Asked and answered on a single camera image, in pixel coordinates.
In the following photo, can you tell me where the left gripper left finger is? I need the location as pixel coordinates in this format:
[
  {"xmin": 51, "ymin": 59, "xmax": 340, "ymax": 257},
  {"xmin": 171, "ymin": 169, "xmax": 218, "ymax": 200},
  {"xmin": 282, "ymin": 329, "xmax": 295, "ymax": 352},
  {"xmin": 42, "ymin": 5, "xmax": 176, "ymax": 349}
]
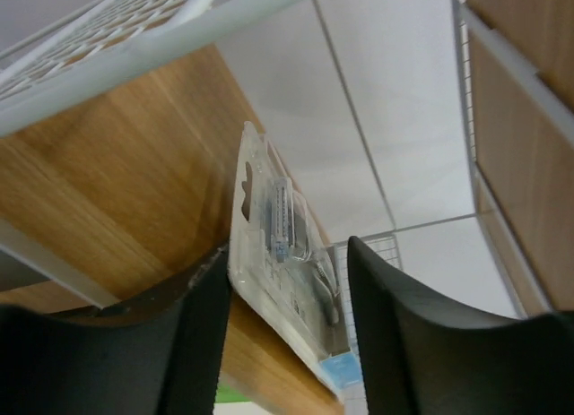
[{"xmin": 1, "ymin": 246, "xmax": 231, "ymax": 414}]

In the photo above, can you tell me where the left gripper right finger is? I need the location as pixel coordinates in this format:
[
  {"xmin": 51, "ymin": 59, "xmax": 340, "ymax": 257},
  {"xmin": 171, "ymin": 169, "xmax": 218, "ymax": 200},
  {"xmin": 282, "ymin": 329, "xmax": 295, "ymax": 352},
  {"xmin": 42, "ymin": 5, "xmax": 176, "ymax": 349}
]
[{"xmin": 347, "ymin": 237, "xmax": 573, "ymax": 414}]

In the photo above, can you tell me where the white blister razor pack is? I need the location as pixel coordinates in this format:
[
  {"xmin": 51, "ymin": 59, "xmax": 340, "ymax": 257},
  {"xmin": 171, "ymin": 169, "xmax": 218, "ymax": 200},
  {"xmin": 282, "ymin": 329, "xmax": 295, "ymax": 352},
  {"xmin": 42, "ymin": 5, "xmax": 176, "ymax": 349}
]
[{"xmin": 228, "ymin": 122, "xmax": 362, "ymax": 398}]

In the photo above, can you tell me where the black green razor box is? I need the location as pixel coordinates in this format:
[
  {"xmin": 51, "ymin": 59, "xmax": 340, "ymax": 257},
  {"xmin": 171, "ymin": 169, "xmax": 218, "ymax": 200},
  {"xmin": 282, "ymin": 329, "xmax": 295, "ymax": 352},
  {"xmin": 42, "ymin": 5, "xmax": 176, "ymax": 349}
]
[{"xmin": 215, "ymin": 382, "xmax": 250, "ymax": 404}]

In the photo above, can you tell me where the white wire wooden shelf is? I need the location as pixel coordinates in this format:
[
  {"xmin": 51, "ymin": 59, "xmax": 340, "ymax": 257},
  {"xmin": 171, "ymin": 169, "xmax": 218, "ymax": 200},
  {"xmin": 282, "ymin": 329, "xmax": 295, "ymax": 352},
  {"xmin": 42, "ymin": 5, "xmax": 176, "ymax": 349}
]
[{"xmin": 0, "ymin": 0, "xmax": 574, "ymax": 415}]

